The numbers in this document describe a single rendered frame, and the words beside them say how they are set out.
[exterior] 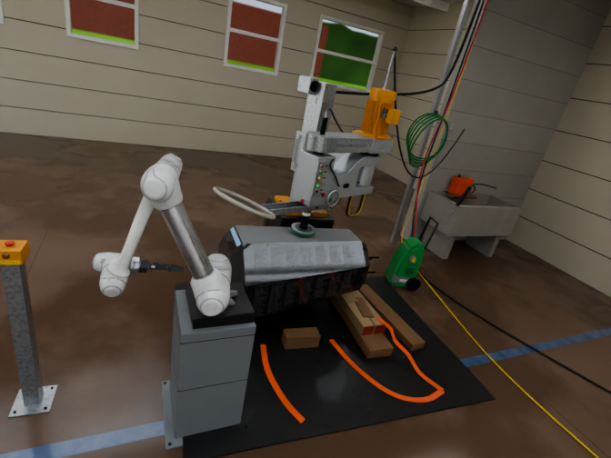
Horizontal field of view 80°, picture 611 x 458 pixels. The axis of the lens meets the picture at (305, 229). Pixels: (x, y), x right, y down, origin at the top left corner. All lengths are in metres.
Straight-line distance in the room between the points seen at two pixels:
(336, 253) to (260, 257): 0.69
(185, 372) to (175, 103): 7.13
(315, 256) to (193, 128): 6.27
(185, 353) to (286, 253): 1.23
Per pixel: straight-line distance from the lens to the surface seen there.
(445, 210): 5.45
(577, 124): 7.16
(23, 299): 2.41
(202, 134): 8.88
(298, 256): 2.98
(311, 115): 3.72
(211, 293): 1.79
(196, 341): 2.06
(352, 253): 3.23
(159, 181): 1.59
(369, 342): 3.33
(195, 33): 8.67
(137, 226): 1.89
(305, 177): 2.94
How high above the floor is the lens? 2.13
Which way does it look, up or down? 23 degrees down
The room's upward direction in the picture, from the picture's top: 12 degrees clockwise
